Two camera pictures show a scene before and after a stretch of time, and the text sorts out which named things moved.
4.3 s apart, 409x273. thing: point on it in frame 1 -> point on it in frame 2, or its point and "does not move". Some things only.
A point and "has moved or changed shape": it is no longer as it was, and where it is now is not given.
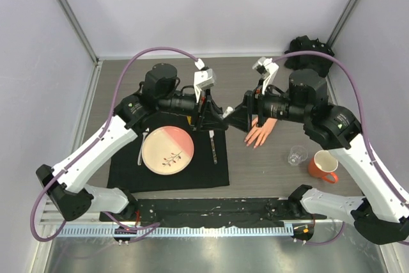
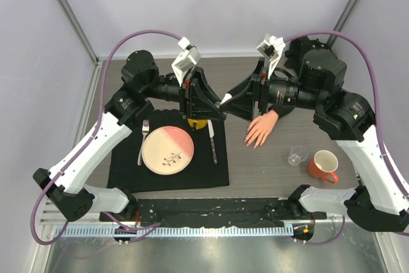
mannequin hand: (258, 135) does not move
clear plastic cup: (297, 154) does not move
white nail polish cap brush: (229, 109) has moved or changed shape
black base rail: (238, 212) does not move
